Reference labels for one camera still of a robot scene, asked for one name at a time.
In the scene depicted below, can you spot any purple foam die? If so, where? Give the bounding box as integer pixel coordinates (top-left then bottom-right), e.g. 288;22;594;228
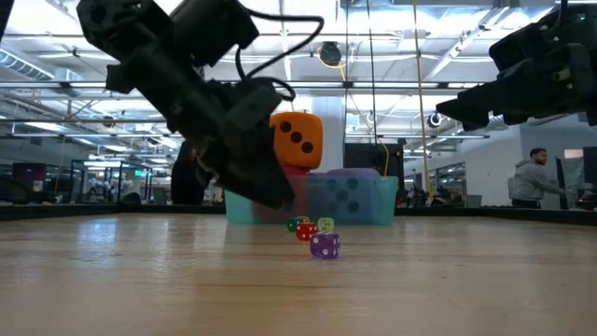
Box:
305;167;391;225

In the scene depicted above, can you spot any orange foam die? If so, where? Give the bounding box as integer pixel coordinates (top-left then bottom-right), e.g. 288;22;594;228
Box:
269;111;325;172

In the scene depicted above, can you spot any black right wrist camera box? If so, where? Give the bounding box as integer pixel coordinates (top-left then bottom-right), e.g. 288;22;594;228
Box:
552;0;597;46

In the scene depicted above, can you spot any black display screen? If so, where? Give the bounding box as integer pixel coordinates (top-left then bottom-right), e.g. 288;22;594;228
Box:
582;146;597;185

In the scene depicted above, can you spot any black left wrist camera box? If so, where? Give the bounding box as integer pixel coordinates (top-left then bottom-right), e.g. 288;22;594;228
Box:
170;0;260;67

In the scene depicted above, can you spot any yellow hanging cord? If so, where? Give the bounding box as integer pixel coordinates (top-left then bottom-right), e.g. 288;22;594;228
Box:
411;0;433;203

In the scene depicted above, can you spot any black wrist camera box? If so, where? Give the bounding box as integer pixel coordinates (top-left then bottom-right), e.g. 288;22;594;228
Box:
170;0;260;67
552;0;597;46

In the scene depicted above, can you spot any small purple die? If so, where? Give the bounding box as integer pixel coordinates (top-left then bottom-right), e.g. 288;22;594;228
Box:
309;231;341;260

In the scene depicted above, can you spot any person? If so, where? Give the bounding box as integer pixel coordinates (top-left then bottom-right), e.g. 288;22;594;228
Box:
510;147;568;210
170;139;209;206

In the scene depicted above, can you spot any red foam die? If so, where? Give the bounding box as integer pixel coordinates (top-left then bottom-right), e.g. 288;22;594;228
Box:
279;165;310;224

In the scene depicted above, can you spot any long ceiling light bar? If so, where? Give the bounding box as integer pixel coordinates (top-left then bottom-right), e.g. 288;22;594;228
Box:
0;80;486;91

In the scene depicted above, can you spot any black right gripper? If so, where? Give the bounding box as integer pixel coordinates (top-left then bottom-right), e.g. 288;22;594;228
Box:
436;18;597;133

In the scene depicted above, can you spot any teal plastic bin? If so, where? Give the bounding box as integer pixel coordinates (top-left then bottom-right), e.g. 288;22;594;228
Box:
224;175;400;227

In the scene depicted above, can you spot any maroon display screen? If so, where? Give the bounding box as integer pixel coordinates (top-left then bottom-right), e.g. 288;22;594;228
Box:
11;161;48;182

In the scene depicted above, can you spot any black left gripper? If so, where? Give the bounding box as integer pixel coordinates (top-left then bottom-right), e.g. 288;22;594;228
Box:
105;46;296;210

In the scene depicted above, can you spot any black cabinet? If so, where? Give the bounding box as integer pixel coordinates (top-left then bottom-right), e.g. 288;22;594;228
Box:
343;142;405;178

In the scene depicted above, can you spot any small red die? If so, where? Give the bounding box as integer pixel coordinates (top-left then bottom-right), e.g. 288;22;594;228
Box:
295;221;320;243

